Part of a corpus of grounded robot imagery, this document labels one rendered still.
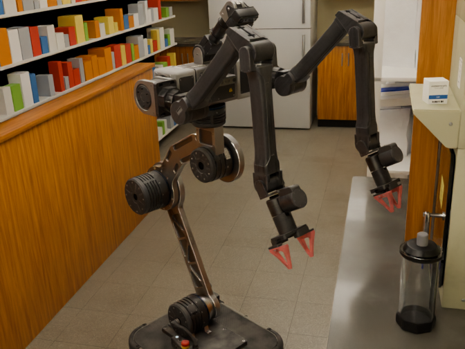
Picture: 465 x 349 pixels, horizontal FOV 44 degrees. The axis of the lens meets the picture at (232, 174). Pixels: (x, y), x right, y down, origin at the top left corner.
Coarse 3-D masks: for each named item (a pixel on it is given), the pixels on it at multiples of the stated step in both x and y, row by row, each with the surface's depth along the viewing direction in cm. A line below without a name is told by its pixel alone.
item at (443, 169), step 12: (444, 156) 163; (444, 168) 161; (444, 180) 160; (444, 192) 158; (444, 204) 156; (444, 216) 155; (444, 228) 155; (432, 240) 184; (444, 240) 156; (444, 252) 157
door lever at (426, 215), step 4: (424, 212) 160; (428, 212) 159; (424, 216) 159; (428, 216) 159; (432, 216) 159; (436, 216) 158; (440, 216) 158; (424, 220) 159; (428, 220) 159; (424, 224) 160; (428, 224) 160; (424, 228) 160; (428, 228) 160; (428, 232) 161
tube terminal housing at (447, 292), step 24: (456, 24) 161; (456, 48) 158; (456, 72) 156; (456, 96) 153; (456, 168) 148; (456, 192) 150; (456, 216) 152; (456, 240) 154; (456, 264) 157; (456, 288) 159
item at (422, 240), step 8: (424, 232) 147; (408, 240) 150; (416, 240) 150; (424, 240) 146; (408, 248) 147; (416, 248) 146; (424, 248) 146; (432, 248) 145; (424, 256) 144; (432, 256) 144
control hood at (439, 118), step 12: (420, 84) 172; (420, 96) 158; (420, 108) 146; (432, 108) 146; (444, 108) 145; (456, 108) 145; (420, 120) 146; (432, 120) 145; (444, 120) 144; (456, 120) 144; (432, 132) 146; (444, 132) 145; (456, 132) 145; (444, 144) 146; (456, 144) 146
